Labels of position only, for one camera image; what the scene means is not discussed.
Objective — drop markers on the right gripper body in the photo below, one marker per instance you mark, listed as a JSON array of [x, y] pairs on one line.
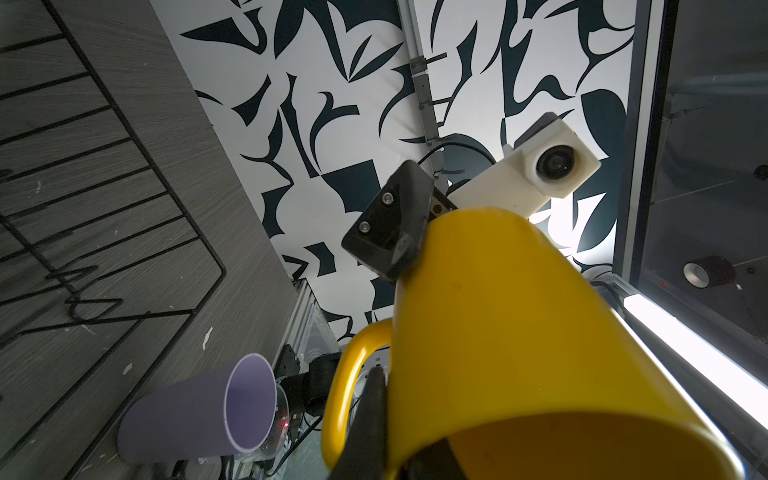
[[388, 236]]

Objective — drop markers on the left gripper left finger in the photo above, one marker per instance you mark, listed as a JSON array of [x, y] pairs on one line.
[[364, 455]]

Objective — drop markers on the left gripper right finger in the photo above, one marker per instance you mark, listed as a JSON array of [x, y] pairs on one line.
[[435, 462]]

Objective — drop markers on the yellow ceramic mug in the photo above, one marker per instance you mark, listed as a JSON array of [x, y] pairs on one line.
[[500, 346]]

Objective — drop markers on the clear glass cup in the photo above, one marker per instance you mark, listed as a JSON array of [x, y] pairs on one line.
[[277, 434]]

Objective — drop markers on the lilac plastic cup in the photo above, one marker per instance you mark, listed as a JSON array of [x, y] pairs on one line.
[[226, 411]]

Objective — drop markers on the ceiling light strip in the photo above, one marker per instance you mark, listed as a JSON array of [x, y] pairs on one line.
[[745, 390]]

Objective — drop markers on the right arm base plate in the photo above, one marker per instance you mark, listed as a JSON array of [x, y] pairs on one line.
[[306, 392]]

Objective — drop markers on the grey wall hook rail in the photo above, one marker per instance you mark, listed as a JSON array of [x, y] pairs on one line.
[[420, 76]]

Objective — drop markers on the black wire dish rack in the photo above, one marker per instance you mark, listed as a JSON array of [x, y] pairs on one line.
[[103, 268]]

